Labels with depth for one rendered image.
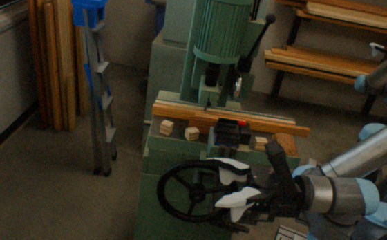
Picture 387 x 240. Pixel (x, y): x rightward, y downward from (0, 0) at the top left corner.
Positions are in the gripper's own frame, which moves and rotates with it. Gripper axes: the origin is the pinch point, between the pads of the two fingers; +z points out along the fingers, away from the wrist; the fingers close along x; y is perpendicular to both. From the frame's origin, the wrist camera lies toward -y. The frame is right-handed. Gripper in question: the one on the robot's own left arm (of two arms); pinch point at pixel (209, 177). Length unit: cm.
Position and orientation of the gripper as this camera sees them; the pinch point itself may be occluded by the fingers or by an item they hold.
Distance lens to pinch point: 70.6
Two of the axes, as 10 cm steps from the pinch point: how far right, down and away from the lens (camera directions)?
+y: -1.5, 9.1, 3.9
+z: -9.9, -1.0, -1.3
